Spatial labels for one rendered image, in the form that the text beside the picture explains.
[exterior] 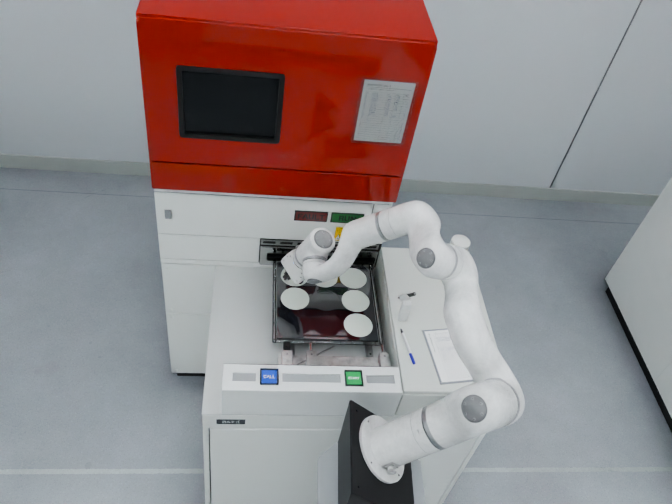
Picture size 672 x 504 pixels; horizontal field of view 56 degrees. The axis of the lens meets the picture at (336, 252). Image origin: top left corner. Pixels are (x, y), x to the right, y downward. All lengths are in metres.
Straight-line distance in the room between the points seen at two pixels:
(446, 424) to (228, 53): 1.14
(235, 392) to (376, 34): 1.10
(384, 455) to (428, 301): 0.66
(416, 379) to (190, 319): 1.07
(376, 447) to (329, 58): 1.07
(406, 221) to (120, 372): 1.81
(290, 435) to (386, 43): 1.26
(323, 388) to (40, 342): 1.74
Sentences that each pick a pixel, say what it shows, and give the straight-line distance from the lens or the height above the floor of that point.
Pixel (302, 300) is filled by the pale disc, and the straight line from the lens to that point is 2.23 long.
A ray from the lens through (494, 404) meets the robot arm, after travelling 1.58.
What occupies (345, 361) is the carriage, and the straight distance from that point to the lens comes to 2.12.
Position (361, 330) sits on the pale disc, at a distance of 2.18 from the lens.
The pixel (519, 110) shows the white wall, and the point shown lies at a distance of 4.00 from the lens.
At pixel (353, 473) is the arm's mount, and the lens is 1.73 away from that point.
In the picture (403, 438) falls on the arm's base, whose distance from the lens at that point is 1.75.
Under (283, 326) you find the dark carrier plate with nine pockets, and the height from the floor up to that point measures 0.90.
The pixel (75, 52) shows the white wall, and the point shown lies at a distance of 3.73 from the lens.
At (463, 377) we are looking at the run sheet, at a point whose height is 0.97.
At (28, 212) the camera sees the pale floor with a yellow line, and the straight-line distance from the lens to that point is 3.97.
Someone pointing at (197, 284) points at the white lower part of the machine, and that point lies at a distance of 2.52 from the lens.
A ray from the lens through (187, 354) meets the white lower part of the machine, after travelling 2.90.
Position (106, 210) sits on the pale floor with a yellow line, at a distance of 3.90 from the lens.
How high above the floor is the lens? 2.61
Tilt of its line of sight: 45 degrees down
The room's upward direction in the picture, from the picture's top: 11 degrees clockwise
